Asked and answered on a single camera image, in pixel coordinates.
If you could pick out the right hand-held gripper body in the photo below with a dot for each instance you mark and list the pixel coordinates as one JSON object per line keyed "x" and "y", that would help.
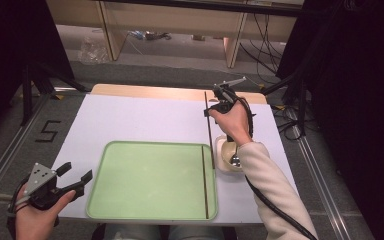
{"x": 226, "y": 96}

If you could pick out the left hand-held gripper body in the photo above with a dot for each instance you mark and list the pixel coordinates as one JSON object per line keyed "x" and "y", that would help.
{"x": 40, "y": 183}

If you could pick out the metal spoon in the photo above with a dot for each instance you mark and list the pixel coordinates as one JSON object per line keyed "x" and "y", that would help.
{"x": 235, "y": 161}

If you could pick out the green tray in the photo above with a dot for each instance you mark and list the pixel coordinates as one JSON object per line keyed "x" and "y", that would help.
{"x": 146, "y": 181}

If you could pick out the person's right hand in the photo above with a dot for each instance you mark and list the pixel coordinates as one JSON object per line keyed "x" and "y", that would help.
{"x": 235, "y": 123}

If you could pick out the person's left hand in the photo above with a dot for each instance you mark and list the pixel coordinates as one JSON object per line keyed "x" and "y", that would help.
{"x": 35, "y": 223}

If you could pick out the cream ceramic bowl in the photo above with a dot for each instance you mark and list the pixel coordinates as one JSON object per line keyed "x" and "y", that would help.
{"x": 218, "y": 150}

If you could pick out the person's legs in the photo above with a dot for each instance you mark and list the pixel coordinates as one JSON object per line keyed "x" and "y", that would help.
{"x": 133, "y": 233}

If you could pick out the white table board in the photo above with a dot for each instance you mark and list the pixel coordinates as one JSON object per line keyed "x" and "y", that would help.
{"x": 140, "y": 116}

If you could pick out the black metal stand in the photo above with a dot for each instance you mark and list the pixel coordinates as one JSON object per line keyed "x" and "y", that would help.
{"x": 26, "y": 96}
{"x": 301, "y": 106}

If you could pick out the light wooden desk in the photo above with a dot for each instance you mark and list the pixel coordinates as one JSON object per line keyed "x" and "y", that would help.
{"x": 166, "y": 18}

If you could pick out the clear plastic bag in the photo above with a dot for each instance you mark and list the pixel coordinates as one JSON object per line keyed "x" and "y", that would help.
{"x": 93, "y": 50}

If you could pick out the black curtain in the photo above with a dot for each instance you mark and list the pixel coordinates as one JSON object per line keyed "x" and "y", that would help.
{"x": 356, "y": 100}
{"x": 13, "y": 40}

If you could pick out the aluminium floor rail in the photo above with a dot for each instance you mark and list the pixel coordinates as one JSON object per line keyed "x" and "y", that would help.
{"x": 10, "y": 153}
{"x": 320, "y": 186}

